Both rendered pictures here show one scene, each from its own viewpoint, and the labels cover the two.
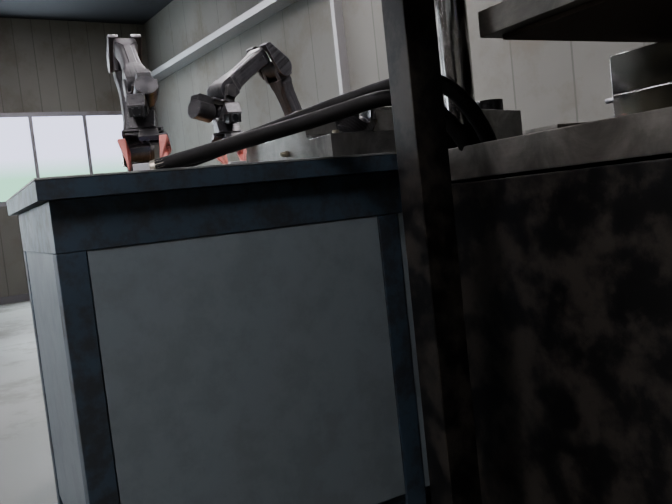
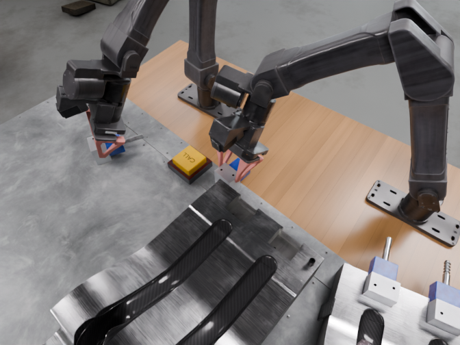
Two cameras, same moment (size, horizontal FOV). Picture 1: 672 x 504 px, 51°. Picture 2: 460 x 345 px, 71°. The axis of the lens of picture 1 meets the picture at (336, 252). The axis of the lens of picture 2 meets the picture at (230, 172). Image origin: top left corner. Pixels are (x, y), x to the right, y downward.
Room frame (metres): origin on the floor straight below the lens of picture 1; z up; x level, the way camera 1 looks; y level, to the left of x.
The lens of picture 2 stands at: (1.90, -0.16, 1.45)
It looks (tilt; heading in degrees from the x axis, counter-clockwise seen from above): 54 degrees down; 71
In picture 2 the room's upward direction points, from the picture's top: straight up
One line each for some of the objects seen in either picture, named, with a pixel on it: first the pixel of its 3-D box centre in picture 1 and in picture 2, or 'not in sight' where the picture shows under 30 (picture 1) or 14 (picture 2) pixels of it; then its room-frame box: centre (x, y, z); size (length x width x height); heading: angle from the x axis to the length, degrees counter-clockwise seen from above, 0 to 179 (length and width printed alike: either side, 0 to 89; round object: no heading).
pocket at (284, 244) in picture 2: not in sight; (285, 246); (2.08, 0.04, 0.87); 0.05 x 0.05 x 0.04; 28
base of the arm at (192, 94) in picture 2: not in sight; (208, 94); (2.08, 0.55, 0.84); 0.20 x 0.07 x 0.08; 123
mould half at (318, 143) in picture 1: (329, 141); (173, 318); (1.85, -0.01, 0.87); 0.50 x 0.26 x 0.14; 28
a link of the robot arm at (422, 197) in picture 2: not in sight; (430, 187); (2.40, 0.05, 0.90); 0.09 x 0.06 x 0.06; 49
